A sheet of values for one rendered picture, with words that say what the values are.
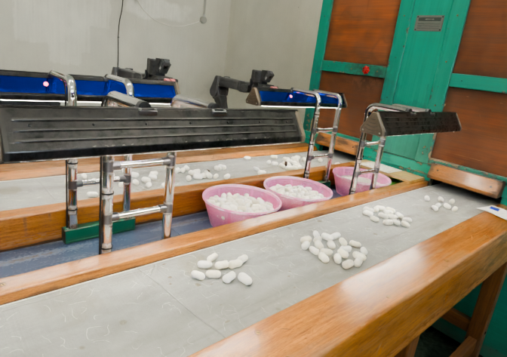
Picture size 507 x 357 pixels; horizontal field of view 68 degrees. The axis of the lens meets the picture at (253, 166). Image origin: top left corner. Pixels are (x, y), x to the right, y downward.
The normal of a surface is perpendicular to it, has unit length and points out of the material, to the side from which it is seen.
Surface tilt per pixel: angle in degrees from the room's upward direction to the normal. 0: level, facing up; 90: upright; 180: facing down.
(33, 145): 57
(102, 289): 0
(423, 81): 90
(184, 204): 90
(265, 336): 0
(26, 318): 0
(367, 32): 90
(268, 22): 90
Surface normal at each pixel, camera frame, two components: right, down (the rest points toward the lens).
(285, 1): -0.73, 0.10
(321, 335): 0.12, -0.96
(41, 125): 0.62, -0.27
